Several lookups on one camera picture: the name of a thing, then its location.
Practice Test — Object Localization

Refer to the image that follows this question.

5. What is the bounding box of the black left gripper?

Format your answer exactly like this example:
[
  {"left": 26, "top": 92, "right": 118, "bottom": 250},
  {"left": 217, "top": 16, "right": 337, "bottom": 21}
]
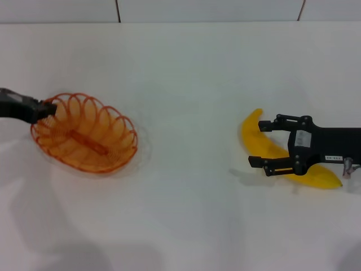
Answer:
[{"left": 0, "top": 87, "right": 59, "bottom": 125}]

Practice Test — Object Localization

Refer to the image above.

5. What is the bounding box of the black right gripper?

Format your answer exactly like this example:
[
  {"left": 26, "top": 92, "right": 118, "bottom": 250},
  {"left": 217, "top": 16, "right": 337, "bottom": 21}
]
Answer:
[{"left": 247, "top": 113, "right": 361, "bottom": 178}]

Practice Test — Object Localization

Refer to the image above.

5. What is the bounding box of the yellow banana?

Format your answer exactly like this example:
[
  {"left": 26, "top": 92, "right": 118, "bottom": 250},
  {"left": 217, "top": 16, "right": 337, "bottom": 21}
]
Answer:
[{"left": 240, "top": 108, "right": 344, "bottom": 189}]

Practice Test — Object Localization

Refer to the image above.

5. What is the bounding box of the orange wire basket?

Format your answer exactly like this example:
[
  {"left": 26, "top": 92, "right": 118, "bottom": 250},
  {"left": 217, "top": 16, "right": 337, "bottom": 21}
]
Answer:
[{"left": 30, "top": 91, "right": 139, "bottom": 173}]

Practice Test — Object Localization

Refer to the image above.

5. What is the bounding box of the silver gripper cable connector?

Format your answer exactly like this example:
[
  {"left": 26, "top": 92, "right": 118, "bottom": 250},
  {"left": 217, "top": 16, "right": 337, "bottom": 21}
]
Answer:
[{"left": 342, "top": 157, "right": 361, "bottom": 179}]

